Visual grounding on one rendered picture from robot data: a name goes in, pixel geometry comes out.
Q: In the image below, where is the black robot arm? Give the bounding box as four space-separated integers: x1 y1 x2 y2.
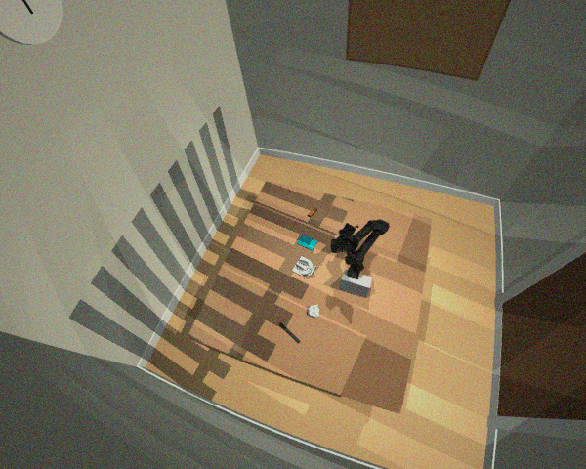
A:
331 219 390 279

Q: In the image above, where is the teal rectangular block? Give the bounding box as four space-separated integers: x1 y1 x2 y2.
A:
297 234 317 251

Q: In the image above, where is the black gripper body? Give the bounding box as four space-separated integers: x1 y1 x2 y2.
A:
339 227 357 265

